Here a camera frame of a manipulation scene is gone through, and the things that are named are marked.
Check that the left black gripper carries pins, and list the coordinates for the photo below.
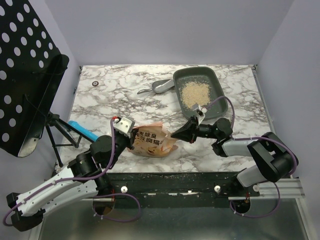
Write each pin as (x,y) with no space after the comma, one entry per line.
(131,141)

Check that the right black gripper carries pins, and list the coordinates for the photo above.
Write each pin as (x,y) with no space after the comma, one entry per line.
(194,129)

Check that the pink cat litter bag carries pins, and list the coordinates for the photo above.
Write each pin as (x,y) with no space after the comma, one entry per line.
(153,141)

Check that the dark grey litter tray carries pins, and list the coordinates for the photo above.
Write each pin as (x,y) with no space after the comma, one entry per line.
(200,74)

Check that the silver metal scoop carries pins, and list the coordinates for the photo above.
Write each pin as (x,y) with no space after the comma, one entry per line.
(159,86)

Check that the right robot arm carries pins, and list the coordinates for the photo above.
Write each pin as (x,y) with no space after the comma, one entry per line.
(273,159)

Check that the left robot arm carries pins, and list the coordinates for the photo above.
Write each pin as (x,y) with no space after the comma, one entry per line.
(84,177)

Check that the beige litter pile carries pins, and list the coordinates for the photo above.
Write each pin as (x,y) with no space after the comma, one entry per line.
(195,93)

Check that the black perforated music stand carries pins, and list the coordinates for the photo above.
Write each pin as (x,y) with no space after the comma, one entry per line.
(35,76)

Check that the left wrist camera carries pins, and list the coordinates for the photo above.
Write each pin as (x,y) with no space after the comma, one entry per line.
(123,125)

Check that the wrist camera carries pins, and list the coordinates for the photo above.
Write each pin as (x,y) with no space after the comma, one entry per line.
(123,125)
(199,112)

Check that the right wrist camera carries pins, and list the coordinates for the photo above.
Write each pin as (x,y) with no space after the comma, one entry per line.
(199,112)

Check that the blue plastic handle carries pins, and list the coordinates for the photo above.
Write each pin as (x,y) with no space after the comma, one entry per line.
(83,130)

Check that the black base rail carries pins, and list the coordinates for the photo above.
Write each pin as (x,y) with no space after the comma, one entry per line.
(192,190)

